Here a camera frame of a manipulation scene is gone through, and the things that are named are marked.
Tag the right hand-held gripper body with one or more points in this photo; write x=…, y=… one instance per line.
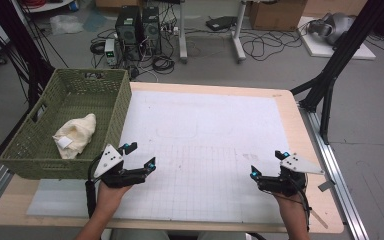
x=290, y=181

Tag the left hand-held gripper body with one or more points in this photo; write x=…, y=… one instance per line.
x=113, y=175

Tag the cream cloth with egg print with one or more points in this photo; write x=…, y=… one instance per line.
x=76, y=133

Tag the green woven basket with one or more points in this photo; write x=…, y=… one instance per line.
x=80, y=100

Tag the person's right hand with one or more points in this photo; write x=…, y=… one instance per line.
x=290, y=205

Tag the person's left hand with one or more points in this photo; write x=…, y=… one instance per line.
x=110, y=198

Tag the grey tape piece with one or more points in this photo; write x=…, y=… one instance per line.
x=326, y=186

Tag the white grid mat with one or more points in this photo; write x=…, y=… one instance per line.
x=196, y=133

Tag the grey bench power supply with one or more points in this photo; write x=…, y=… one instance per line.
x=110, y=51

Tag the white floor board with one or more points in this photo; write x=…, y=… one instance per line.
x=320, y=50

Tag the black computer tower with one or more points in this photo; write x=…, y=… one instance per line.
x=128, y=30
x=151, y=30

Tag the white desk leg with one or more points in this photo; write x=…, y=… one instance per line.
x=238, y=33
x=182, y=33

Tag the teal sheet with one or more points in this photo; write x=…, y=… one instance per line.
x=95, y=20

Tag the grey headset device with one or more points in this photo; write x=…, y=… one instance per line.
x=333, y=28

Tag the clear plastic bag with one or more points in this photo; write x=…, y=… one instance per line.
x=65, y=24

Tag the large cardboard box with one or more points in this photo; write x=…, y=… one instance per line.
x=276, y=15

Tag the black flat device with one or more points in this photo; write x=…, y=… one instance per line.
x=220, y=23

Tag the black metal frame stand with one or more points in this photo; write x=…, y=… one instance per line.
x=343, y=50
x=30, y=60

